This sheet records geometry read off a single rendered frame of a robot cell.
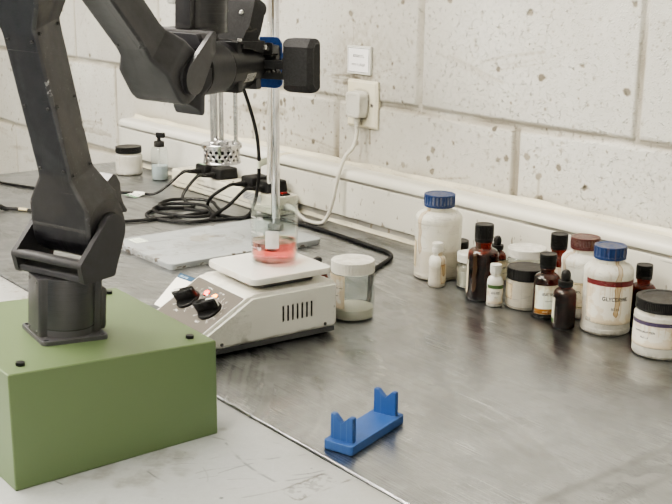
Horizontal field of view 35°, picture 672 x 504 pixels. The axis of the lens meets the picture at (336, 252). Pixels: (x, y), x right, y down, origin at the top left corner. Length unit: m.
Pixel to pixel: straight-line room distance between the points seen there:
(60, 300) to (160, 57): 0.26
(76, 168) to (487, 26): 0.90
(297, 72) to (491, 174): 0.59
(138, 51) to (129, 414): 0.36
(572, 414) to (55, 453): 0.53
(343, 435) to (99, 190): 0.33
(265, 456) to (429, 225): 0.66
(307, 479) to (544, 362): 0.42
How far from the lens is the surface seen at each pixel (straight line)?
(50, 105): 0.99
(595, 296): 1.42
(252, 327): 1.31
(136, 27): 1.08
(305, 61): 1.24
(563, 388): 1.24
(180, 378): 1.05
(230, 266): 1.37
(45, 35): 0.97
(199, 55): 1.14
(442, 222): 1.61
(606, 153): 1.60
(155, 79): 1.12
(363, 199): 1.93
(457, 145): 1.81
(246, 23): 1.25
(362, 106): 1.95
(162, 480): 1.01
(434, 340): 1.37
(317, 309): 1.36
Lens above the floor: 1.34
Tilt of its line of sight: 14 degrees down
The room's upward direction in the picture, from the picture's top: 1 degrees clockwise
